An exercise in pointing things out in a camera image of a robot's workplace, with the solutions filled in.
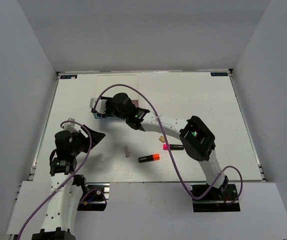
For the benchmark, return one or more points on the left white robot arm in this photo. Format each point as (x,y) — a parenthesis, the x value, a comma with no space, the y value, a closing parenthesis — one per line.
(66,186)

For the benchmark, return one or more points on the small tan eraser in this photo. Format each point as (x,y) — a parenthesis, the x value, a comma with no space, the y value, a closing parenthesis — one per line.
(162,139)

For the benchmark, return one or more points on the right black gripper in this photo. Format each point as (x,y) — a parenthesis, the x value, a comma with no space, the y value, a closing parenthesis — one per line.
(109,102)

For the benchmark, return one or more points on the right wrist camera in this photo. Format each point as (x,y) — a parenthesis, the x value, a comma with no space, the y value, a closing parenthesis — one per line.
(98,106)

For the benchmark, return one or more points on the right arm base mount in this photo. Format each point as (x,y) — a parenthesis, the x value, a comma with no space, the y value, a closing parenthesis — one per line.
(225,203)

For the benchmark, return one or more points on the pink cap highlighter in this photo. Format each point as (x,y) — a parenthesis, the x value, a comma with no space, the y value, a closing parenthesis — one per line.
(173,147)

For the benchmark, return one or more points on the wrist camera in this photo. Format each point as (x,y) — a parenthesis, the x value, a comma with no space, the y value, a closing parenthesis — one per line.
(69,125)
(98,106)

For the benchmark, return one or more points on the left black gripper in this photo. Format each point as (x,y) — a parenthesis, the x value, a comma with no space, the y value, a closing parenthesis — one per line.
(96,136)

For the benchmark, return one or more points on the grey eraser stick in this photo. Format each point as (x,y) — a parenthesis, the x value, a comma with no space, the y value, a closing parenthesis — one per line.
(126,151)

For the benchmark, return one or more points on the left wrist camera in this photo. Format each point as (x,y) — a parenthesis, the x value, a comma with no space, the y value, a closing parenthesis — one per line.
(69,125)

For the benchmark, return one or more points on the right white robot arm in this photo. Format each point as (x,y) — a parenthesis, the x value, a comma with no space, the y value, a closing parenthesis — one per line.
(197,140)

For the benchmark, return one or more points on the small blue drawer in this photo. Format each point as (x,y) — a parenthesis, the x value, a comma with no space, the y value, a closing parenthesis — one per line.
(98,115)

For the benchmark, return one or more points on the orange cap highlighter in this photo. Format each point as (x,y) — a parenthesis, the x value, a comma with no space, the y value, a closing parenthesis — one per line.
(149,158)

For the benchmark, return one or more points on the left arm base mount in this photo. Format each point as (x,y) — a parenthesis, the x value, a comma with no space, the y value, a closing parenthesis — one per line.
(95,198)

